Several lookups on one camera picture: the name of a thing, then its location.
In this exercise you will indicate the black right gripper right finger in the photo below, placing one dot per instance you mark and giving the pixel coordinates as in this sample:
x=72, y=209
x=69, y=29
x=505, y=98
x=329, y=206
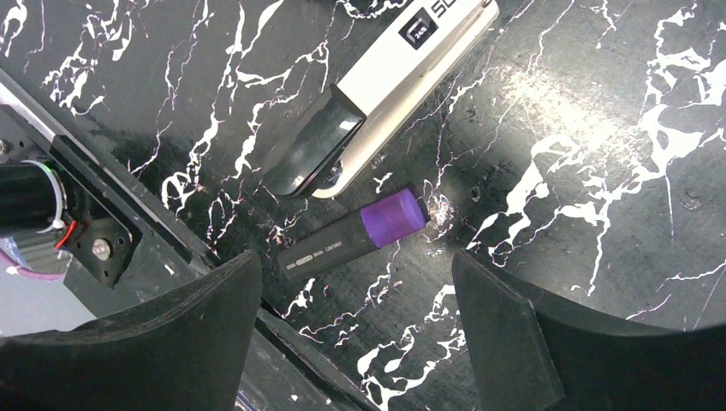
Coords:
x=531, y=349

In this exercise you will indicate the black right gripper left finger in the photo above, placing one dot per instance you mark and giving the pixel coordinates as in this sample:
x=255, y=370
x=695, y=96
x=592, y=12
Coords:
x=184, y=350

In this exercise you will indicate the purple black marker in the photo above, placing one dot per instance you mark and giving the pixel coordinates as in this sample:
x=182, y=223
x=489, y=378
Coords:
x=359, y=233

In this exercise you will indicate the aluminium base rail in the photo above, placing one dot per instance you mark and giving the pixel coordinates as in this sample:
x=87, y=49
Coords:
x=129, y=249

